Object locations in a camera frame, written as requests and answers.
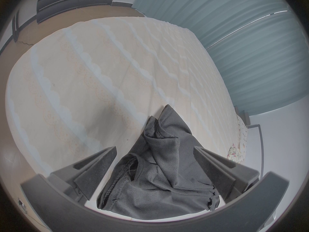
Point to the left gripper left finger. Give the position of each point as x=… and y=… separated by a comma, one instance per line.
x=89, y=180

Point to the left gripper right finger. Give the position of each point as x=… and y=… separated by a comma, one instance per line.
x=222, y=177

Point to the black T-shirt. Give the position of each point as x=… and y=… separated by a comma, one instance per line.
x=157, y=177

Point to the bed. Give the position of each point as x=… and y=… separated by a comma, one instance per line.
x=96, y=81

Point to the white printed pillow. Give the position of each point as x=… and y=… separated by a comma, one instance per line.
x=242, y=134

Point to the grey bedside table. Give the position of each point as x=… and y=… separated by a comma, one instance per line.
x=242, y=116

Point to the black chest of drawers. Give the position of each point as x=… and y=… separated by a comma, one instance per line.
x=72, y=1

